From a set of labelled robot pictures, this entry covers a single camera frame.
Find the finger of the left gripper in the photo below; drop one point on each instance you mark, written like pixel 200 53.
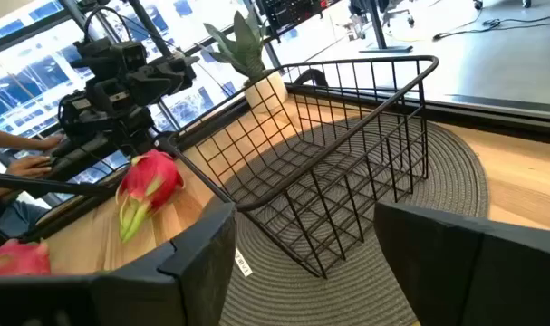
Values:
pixel 179 67
pixel 159 90

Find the grey office chair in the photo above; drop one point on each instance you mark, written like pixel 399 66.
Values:
pixel 392 11

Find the black pole stand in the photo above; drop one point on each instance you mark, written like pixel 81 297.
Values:
pixel 379 27

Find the pink dragon fruit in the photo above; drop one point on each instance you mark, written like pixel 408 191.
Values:
pixel 16 260
pixel 152 181

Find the grey round woven placemat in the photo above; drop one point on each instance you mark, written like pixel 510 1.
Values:
pixel 302 294

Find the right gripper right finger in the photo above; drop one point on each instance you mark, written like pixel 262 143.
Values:
pixel 483 280

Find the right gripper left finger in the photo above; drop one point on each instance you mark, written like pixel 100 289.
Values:
pixel 120 299

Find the black equipment rack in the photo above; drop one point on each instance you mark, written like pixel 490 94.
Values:
pixel 288 13

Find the person's hand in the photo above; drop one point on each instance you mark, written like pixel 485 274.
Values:
pixel 30 166
pixel 50 142

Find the person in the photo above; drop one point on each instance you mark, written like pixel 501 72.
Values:
pixel 16 219

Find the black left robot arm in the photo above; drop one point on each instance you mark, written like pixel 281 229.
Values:
pixel 107 131

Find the snake plant in white pot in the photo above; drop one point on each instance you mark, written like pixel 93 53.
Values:
pixel 247 50

